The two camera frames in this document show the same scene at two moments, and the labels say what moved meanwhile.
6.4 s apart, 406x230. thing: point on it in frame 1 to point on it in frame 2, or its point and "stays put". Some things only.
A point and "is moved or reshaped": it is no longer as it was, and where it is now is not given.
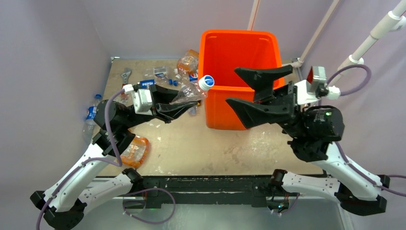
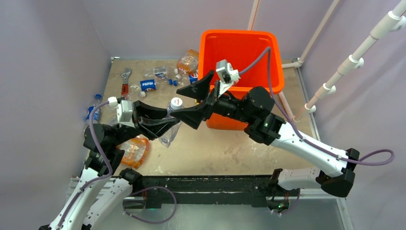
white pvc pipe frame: (394, 21) stays put
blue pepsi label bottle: (146, 84) stays put
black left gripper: (163, 97) to (153, 123)
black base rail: (216, 189) stays put
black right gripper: (252, 112) to (195, 114)
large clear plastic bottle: (193, 91) is moved or reshaped
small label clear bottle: (161, 72) stays put
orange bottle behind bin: (189, 63) stays put
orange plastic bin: (220, 52) stays put
